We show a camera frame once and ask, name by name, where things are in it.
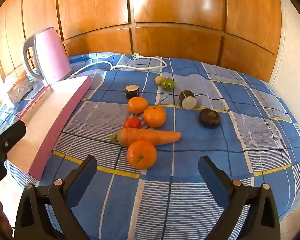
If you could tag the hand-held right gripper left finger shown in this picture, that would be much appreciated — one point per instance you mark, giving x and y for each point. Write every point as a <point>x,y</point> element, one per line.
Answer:
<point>82,178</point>

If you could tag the pink electric kettle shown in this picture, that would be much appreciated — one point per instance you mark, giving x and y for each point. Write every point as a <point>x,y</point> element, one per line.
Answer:
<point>52,55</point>

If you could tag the speckled grey box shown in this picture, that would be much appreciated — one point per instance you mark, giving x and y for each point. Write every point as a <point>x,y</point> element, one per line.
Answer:
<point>18,91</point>

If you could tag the orange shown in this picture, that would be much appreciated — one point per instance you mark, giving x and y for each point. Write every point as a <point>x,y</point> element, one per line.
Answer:
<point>141,154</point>
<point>137,104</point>
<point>154,116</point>

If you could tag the red tomato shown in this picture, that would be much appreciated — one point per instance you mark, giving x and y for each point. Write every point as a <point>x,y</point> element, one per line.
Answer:
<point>132,123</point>

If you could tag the carrot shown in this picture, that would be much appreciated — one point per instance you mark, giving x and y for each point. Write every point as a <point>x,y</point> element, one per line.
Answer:
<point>150,136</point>

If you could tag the pink box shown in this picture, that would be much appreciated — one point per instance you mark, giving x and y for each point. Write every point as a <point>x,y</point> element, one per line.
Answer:
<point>47,120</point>

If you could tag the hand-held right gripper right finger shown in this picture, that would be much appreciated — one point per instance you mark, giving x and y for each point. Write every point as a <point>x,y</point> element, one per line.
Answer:
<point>213,178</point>

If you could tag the small yellowish round fruit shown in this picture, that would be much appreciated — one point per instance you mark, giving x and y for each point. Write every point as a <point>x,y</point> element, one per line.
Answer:
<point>158,79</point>

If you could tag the wooden wardrobe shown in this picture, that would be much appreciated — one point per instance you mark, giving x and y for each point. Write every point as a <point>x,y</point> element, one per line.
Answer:
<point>165,12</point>

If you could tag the blue plaid blanket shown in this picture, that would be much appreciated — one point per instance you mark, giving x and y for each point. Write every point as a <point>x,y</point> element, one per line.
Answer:
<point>215,160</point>

